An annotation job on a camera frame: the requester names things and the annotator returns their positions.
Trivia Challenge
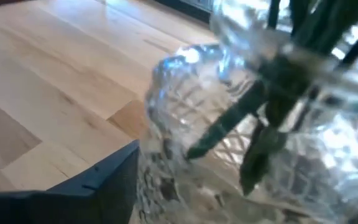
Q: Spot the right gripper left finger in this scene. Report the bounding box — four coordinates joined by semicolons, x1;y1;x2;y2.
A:
0;139;141;224

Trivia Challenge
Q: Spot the orange artificial flower bunch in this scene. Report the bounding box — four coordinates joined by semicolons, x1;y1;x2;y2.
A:
239;0;358;197

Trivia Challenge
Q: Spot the diamond-cut glass vase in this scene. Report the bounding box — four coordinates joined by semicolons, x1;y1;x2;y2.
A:
134;0;358;224

